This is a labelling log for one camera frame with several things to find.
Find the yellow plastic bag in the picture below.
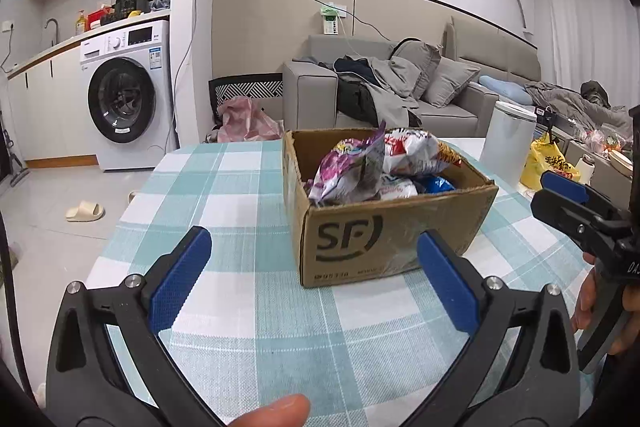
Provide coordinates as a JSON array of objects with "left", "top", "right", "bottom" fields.
[{"left": 520, "top": 132, "right": 582, "bottom": 191}]

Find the white orange noodle snack bag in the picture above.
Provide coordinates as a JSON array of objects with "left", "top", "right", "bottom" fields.
[{"left": 378, "top": 173, "right": 418, "bottom": 200}]

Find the pile of clothes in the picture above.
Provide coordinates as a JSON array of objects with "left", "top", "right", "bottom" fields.
[{"left": 282, "top": 56, "right": 422, "bottom": 130}]

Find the black patterned chair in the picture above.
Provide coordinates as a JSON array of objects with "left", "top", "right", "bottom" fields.
[{"left": 208, "top": 72, "right": 283, "bottom": 124}]

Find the brown cardboard SF box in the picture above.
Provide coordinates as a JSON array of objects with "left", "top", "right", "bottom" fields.
[{"left": 282, "top": 128, "right": 498, "bottom": 288}]

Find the grey sofa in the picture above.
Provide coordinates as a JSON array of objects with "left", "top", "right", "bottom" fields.
[{"left": 283, "top": 17, "right": 541, "bottom": 138}]

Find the pink plastic bag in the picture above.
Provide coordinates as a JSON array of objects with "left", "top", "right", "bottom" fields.
[{"left": 217, "top": 96, "right": 283, "bottom": 143}]

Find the white washing machine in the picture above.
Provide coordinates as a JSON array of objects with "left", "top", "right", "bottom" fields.
[{"left": 79, "top": 18, "right": 178, "bottom": 171}]

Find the grey cushion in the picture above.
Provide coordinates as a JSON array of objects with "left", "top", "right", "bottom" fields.
[{"left": 421, "top": 57, "right": 480, "bottom": 108}]

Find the blue Oreo snack packet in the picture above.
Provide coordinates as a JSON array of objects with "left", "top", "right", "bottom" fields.
[{"left": 412, "top": 174, "right": 456, "bottom": 194}]

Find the black rice cooker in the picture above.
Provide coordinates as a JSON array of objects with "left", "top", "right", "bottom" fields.
[{"left": 113, "top": 0, "right": 152, "bottom": 20}]

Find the light blue pillow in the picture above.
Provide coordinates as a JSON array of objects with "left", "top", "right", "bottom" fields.
[{"left": 478, "top": 75, "right": 534, "bottom": 106}]

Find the person's left hand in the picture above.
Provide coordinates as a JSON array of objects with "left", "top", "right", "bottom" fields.
[{"left": 229, "top": 393, "right": 311, "bottom": 427}]

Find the person's right hand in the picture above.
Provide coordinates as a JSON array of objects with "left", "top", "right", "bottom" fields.
[{"left": 569, "top": 250, "right": 640, "bottom": 357}]

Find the white wall power strip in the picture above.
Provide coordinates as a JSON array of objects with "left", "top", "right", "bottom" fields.
[{"left": 320, "top": 3, "right": 347, "bottom": 36}]

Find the beige slipper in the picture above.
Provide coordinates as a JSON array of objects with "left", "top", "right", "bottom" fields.
[{"left": 65, "top": 200, "right": 105, "bottom": 223}]

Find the white plastic bin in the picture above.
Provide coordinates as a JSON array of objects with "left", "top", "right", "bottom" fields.
[{"left": 480, "top": 101, "right": 537, "bottom": 186}]

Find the silver purple snack bag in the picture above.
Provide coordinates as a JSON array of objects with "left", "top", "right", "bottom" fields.
[{"left": 308, "top": 121, "right": 386, "bottom": 207}]

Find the kitchen faucet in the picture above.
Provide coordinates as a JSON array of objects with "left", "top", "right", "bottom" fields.
[{"left": 44, "top": 17, "right": 60, "bottom": 46}]

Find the checked teal tablecloth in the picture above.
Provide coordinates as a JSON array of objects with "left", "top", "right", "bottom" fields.
[{"left": 84, "top": 136, "right": 601, "bottom": 427}]

